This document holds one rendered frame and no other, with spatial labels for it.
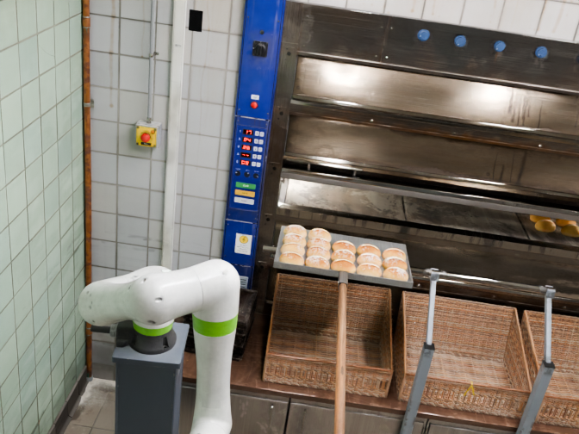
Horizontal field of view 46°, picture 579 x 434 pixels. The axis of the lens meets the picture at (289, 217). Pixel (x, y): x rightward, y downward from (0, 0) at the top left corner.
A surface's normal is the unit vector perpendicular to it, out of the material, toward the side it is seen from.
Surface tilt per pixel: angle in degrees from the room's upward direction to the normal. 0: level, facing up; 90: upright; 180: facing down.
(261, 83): 90
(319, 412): 91
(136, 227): 90
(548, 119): 70
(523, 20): 90
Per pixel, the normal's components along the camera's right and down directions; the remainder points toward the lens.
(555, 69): -0.07, 0.44
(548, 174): -0.03, 0.11
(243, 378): 0.13, -0.89
